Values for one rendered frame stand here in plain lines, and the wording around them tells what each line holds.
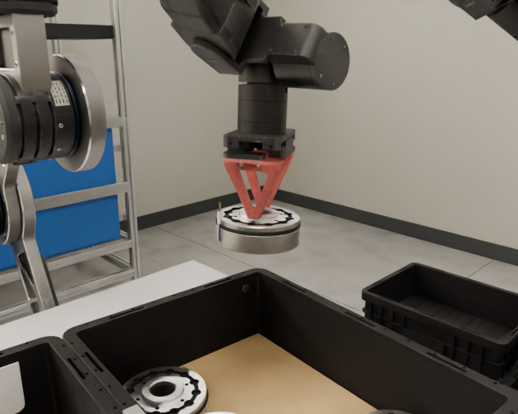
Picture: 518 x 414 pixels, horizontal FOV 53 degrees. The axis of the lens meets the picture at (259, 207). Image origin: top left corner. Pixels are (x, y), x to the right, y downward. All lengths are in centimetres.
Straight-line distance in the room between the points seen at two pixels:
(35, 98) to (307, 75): 48
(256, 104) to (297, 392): 36
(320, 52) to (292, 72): 4
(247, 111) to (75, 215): 204
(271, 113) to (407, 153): 309
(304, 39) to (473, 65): 292
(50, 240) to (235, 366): 190
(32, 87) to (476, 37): 286
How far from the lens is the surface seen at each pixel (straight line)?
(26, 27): 88
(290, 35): 54
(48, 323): 117
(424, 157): 359
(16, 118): 86
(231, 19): 54
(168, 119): 382
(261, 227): 58
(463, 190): 351
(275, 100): 58
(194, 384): 65
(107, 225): 266
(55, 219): 253
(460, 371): 58
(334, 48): 54
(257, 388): 69
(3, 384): 64
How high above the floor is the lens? 124
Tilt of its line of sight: 17 degrees down
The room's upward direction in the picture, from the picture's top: straight up
